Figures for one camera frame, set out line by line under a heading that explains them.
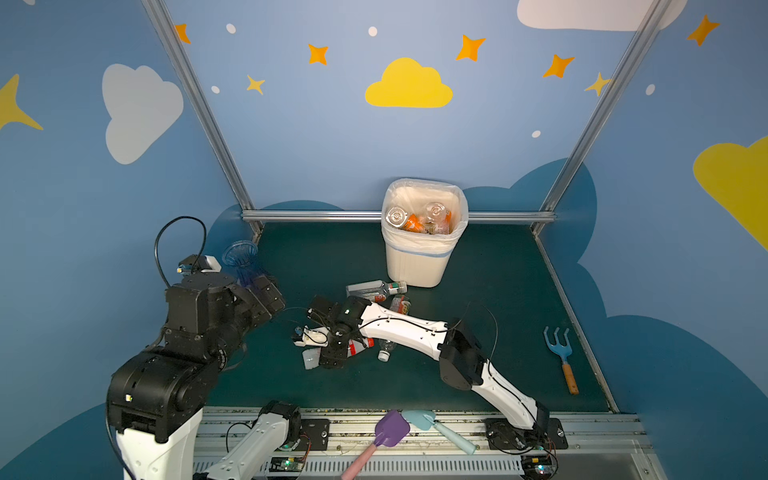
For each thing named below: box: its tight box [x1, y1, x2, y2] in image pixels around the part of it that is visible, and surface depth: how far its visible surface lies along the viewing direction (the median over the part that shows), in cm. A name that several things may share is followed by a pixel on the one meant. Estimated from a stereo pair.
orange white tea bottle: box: [403, 214, 425, 233], surface depth 98 cm
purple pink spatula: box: [341, 410, 411, 480], surface depth 76 cm
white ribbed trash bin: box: [381, 178, 469, 288], surface depth 95 cm
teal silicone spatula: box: [401, 410, 477, 455], surface depth 78 cm
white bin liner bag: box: [381, 178, 469, 256], surface depth 94 cm
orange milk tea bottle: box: [444, 210, 453, 234], surface depth 98 cm
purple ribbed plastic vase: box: [222, 240, 263, 287], surface depth 90 cm
